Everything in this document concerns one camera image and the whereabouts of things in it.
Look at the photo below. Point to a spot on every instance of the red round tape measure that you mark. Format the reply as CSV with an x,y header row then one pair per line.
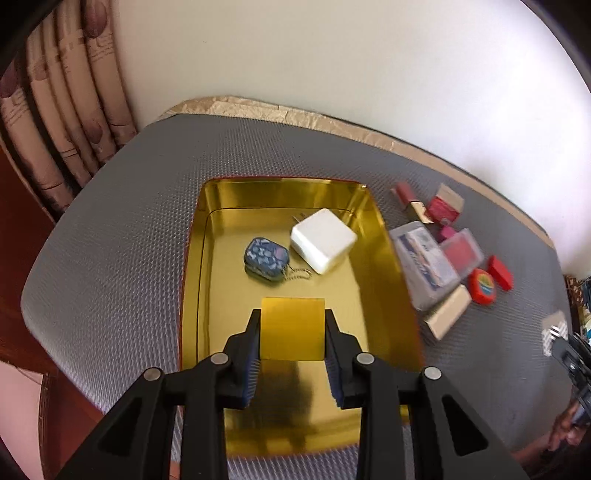
x,y
482,286

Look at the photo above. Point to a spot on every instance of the clear box with blue-white label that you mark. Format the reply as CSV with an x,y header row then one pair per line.
x,y
425,263

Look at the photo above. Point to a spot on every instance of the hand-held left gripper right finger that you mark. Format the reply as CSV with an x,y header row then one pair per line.
x,y
333,374

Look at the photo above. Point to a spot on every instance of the beige patterned curtain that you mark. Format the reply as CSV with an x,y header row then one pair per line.
x,y
64,106

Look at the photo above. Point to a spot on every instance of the clear box with red contents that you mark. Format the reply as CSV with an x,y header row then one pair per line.
x,y
464,251

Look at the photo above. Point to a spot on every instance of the small gold box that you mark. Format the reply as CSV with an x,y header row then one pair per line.
x,y
293,327

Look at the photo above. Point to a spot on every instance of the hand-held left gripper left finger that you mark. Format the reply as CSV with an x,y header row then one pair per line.
x,y
250,369

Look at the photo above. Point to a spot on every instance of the red box with tan side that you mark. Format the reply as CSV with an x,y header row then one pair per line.
x,y
444,207

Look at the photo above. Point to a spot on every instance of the small red box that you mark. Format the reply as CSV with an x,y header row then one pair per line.
x,y
501,272

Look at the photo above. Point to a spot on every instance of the red and gold lipstick tube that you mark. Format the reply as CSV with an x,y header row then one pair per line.
x,y
408,196

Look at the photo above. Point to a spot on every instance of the white power adapter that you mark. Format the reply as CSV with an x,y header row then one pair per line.
x,y
323,242

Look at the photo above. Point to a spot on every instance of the grey mesh mat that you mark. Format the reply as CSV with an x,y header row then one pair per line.
x,y
115,258

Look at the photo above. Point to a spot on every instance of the silver foil pack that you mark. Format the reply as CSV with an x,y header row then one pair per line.
x,y
553,330

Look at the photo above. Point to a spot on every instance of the gold tin with red outside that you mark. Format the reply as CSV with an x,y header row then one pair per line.
x,y
221,295

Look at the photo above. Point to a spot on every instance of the brown wooden furniture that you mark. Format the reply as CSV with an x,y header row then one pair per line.
x,y
23,300

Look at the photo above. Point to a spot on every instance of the person's right hand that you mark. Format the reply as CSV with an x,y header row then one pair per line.
x,y
565,429

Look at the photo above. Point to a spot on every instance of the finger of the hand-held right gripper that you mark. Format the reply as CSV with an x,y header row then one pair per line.
x,y
564,353

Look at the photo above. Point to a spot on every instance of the colourful patterned cloth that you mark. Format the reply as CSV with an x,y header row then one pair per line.
x,y
581,300

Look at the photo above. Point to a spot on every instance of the beige rectangular box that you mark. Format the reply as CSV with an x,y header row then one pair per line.
x,y
447,313

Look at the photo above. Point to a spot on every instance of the small pink item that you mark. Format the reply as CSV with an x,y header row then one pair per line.
x,y
447,233

